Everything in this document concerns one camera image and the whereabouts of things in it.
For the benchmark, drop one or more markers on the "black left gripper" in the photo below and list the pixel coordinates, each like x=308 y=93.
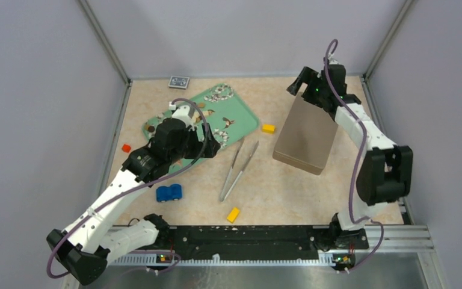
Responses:
x=198 y=145

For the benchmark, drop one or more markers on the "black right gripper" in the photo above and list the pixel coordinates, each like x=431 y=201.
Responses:
x=308 y=77

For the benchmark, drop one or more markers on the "tan box lid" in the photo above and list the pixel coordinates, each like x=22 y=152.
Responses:
x=306 y=138

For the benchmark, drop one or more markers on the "green plastic tray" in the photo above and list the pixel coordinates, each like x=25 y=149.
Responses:
x=230 y=118

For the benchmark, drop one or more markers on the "metal tweezers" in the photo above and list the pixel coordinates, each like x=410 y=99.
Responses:
x=234 y=174

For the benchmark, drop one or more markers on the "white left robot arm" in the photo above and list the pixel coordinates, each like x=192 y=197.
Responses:
x=86 y=247

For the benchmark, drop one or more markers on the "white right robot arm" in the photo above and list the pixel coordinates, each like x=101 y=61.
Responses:
x=382 y=171

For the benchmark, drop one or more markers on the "red small block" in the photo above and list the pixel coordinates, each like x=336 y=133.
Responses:
x=126 y=148

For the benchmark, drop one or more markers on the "blue toy car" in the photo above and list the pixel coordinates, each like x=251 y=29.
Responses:
x=169 y=193

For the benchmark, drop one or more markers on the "playing card deck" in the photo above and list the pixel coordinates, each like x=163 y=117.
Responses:
x=179 y=82

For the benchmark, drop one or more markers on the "yellow block near tray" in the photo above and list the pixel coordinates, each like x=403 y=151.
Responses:
x=269 y=129

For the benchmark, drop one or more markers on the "yellow block front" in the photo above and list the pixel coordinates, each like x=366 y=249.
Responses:
x=232 y=216

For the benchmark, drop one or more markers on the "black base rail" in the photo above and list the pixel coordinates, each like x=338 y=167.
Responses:
x=257 y=243

